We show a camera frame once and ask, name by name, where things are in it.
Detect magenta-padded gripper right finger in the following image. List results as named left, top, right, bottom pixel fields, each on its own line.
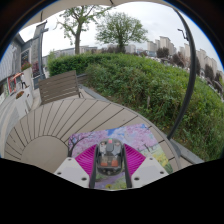
left=120, top=143, right=170, bottom=190

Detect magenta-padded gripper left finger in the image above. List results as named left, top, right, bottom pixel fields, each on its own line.
left=53, top=144, right=100, bottom=190

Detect grey patterned computer mouse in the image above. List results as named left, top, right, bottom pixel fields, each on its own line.
left=96, top=138, right=124, bottom=177

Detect tan slatted chair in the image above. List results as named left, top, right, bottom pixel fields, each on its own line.
left=38, top=69, right=86, bottom=106

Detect white planter with flowers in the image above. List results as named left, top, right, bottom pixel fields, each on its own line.
left=13, top=89, right=35, bottom=112

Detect dark curved umbrella pole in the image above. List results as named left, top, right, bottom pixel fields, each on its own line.
left=165, top=8, right=198, bottom=141

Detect person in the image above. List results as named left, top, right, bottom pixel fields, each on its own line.
left=20, top=73, right=29, bottom=90

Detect tall white planter with shrub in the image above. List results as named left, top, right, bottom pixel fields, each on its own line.
left=20, top=61, right=35, bottom=88

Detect orange parasol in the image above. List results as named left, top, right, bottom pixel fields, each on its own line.
left=11, top=72, right=25, bottom=81

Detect grey shopfront building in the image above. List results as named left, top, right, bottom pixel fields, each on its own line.
left=0, top=33, right=34, bottom=101

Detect beige apartment buildings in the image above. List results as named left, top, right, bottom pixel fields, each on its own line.
left=146, top=35, right=224, bottom=93

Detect grey sign pillar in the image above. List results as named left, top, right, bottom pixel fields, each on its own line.
left=31, top=21, right=50, bottom=81

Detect tall thin-trunk tree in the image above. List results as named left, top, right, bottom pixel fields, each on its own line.
left=54, top=4, right=112, bottom=56

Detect round-crowned green tree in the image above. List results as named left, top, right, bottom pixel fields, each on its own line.
left=95, top=11, right=150, bottom=54

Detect beige umbrella canopy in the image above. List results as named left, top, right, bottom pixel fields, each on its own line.
left=22, top=0, right=174, bottom=32

